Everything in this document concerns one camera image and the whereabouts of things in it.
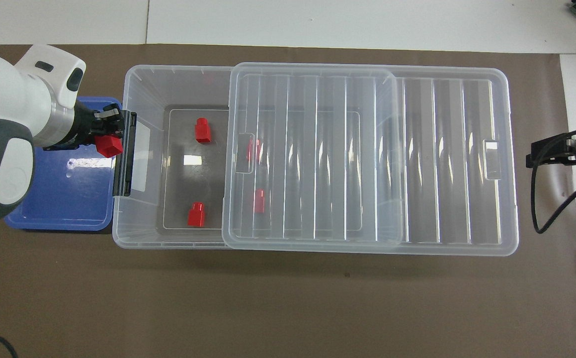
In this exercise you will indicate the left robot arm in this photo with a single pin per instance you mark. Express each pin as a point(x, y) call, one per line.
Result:
point(4, 99)

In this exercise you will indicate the clear plastic storage box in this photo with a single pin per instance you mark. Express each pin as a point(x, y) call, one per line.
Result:
point(188, 164)

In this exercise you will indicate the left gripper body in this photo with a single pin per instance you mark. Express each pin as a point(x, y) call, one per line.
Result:
point(83, 128)

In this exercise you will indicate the black box latch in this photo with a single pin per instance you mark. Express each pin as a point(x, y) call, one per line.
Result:
point(124, 154)

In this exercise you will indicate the clear plastic box lid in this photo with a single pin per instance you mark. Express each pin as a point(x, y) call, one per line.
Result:
point(417, 159)

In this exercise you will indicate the red block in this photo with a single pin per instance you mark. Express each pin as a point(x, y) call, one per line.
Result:
point(203, 131)
point(197, 215)
point(259, 201)
point(110, 147)
point(254, 150)

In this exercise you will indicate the blue plastic tray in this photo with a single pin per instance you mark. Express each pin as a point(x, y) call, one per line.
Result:
point(69, 194)

